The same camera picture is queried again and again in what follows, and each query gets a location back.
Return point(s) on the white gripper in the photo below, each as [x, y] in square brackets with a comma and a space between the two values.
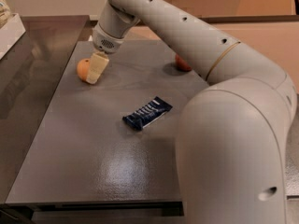
[105, 42]

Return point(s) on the orange fruit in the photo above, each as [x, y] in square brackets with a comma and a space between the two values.
[83, 69]

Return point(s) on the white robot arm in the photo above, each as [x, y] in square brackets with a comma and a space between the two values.
[232, 136]

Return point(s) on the blue rxbar wrapper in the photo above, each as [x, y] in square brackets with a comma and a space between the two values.
[146, 114]

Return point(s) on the dark side counter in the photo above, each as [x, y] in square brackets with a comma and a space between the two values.
[29, 75]

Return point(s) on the red apple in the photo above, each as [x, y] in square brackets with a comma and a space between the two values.
[181, 64]

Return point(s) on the white box on counter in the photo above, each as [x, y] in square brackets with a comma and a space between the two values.
[10, 33]

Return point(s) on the packaged item in box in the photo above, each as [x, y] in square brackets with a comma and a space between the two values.
[5, 13]

